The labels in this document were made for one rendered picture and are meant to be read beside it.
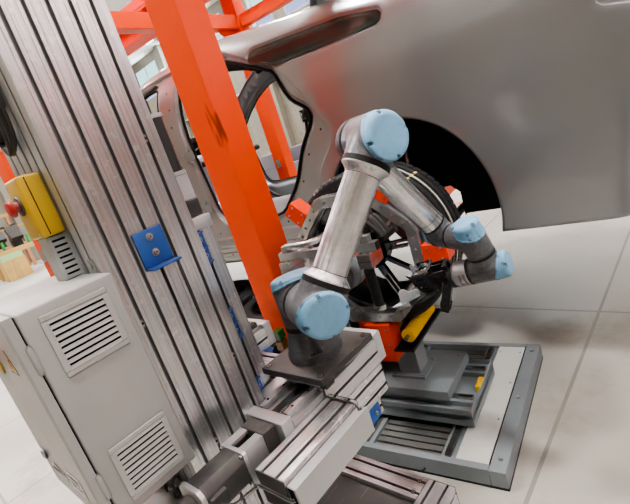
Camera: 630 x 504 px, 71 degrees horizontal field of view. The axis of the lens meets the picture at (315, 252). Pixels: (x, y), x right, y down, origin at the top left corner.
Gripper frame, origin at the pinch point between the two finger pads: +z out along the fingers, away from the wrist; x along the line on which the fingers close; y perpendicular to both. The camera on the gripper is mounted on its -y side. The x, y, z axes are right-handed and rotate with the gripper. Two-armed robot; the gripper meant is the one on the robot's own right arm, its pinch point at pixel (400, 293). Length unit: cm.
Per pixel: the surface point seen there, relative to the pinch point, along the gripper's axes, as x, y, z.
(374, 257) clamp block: -6.1, 11.7, 5.1
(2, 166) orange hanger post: -49, 131, 244
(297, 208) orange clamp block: -30, 30, 41
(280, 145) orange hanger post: -303, 16, 248
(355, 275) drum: -9.9, 4.6, 19.4
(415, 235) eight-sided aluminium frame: -24.1, 5.2, -1.5
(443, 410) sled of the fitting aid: -7, -67, 20
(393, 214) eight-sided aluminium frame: -26.6, 14.5, 3.0
